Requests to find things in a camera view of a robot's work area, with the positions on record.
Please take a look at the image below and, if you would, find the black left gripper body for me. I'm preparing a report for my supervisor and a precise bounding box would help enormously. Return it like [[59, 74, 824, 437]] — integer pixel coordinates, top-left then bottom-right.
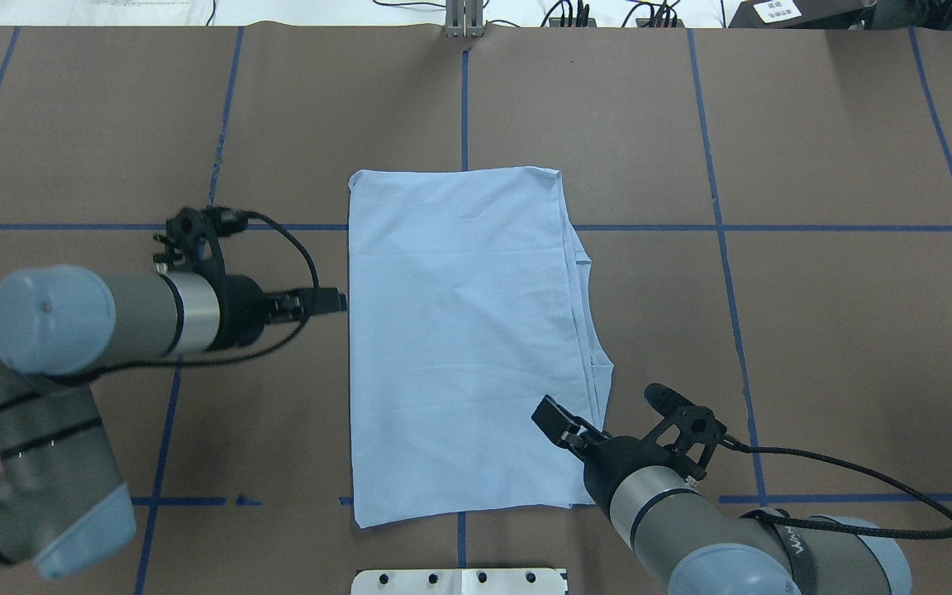
[[216, 275, 315, 350]]

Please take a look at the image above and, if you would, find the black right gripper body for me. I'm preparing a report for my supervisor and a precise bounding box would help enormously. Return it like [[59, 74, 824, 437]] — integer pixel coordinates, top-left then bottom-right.
[[563, 423, 671, 505]]

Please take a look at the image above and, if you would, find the light blue t-shirt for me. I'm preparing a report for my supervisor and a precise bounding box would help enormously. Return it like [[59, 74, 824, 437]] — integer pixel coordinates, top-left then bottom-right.
[[348, 166, 613, 530]]

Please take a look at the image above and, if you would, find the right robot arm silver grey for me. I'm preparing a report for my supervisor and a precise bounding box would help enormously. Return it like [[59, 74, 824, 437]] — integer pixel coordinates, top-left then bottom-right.
[[532, 383, 913, 594]]

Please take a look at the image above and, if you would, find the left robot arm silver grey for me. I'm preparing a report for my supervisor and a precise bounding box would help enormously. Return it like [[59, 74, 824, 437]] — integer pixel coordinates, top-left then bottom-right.
[[0, 264, 347, 580]]

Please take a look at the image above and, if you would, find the brown paper table cover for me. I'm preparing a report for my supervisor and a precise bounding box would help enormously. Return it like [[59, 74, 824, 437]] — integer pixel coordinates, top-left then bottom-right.
[[0, 22, 952, 594]]

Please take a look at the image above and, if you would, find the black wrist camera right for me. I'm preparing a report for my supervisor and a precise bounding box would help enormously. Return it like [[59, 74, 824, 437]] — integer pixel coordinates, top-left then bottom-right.
[[641, 382, 728, 482]]

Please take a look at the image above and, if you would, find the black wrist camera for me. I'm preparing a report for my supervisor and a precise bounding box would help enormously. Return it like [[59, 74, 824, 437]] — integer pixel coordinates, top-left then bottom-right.
[[641, 382, 728, 482], [152, 206, 250, 278]]

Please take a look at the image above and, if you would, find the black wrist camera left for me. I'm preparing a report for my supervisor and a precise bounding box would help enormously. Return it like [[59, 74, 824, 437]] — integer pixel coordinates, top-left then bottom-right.
[[152, 206, 250, 278]]

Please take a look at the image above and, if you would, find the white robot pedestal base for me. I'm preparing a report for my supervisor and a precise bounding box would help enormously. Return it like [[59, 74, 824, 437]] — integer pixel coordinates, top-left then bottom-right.
[[350, 566, 570, 594]]

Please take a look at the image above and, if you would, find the aluminium frame post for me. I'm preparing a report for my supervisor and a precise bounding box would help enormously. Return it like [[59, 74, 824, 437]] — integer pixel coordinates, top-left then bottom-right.
[[443, 0, 486, 39]]

